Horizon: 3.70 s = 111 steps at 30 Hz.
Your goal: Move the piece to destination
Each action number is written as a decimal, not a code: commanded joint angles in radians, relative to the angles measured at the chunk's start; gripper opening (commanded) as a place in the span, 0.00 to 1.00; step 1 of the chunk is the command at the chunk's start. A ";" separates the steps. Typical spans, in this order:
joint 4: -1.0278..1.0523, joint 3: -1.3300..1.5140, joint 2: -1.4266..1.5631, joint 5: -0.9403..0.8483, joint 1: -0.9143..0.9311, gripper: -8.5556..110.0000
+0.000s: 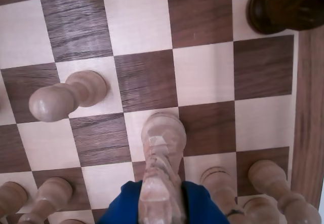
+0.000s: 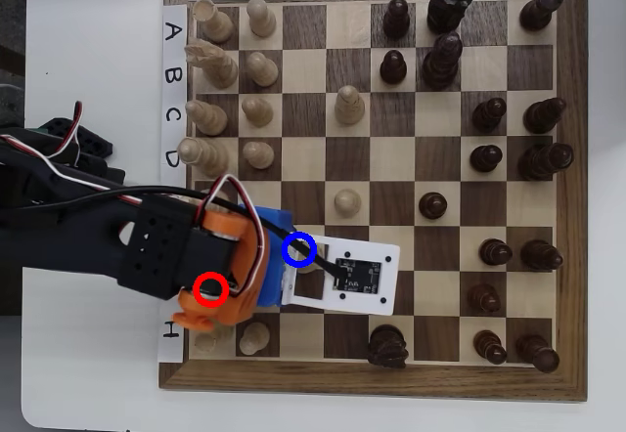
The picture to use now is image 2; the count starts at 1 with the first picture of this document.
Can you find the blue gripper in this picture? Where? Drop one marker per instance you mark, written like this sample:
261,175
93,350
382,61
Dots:
277,289

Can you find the black and orange robot arm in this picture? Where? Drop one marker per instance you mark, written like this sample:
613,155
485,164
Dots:
147,251

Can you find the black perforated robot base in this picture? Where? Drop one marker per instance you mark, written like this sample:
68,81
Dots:
93,146

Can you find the light wooden chess pawn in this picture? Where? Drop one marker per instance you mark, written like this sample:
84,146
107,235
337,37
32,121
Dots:
260,19
257,112
347,202
258,155
261,69
253,340

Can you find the light wooden chess queen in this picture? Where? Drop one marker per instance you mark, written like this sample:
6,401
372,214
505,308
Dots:
205,157

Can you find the light wooden chess bishop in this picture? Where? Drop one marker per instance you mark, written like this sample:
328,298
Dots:
349,107
208,116

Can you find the wooden chessboard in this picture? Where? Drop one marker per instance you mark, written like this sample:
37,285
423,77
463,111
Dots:
391,158

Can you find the light wooden chess rook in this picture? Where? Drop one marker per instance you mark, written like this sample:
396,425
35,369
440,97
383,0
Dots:
208,343
215,24

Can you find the dark wooden chess pawn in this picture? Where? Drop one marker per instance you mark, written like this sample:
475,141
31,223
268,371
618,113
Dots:
489,115
484,298
486,158
490,347
433,206
393,68
495,252
396,19

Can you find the dark wooden chess knight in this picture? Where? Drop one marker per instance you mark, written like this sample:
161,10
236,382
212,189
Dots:
447,9
388,346

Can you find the white paper letter strip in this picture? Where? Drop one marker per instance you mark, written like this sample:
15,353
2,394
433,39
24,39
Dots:
168,90

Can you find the dark wooden chess queen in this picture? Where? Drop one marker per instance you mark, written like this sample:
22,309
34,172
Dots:
442,63

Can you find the dark wooden chess bishop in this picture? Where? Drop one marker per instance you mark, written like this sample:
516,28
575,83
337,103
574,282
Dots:
540,255
544,116

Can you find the dark wooden chess rook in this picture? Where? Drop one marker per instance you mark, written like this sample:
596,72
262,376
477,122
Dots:
538,352
540,9

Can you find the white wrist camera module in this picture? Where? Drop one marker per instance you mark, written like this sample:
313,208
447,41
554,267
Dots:
371,266

